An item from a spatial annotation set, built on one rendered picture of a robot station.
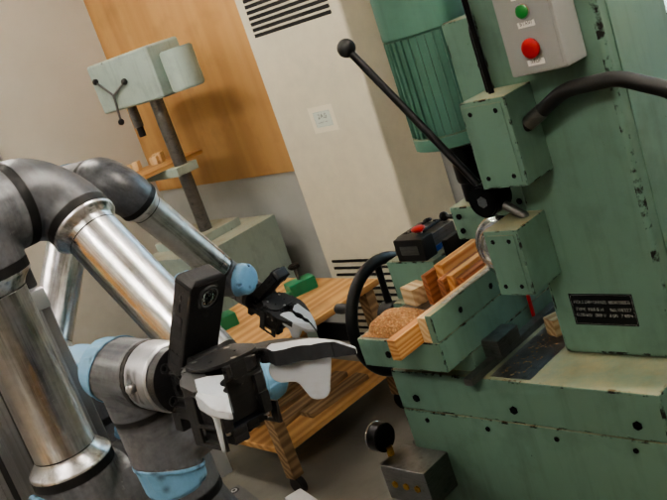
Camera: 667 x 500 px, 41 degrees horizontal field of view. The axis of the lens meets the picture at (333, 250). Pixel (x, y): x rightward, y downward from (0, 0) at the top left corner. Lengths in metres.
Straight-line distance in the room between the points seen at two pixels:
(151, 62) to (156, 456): 2.89
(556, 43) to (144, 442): 0.81
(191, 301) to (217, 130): 3.50
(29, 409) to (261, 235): 2.85
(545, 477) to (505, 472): 0.09
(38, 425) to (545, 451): 0.89
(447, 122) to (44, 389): 0.85
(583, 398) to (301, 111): 2.13
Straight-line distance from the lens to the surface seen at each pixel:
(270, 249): 4.04
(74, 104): 4.73
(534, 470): 1.73
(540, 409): 1.64
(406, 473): 1.84
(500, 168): 1.47
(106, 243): 1.19
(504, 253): 1.53
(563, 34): 1.38
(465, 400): 1.73
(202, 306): 0.86
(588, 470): 1.66
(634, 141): 1.46
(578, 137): 1.48
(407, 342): 1.60
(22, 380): 1.23
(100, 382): 1.01
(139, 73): 3.88
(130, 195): 1.91
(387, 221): 3.35
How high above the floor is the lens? 1.53
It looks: 15 degrees down
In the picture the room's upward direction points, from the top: 19 degrees counter-clockwise
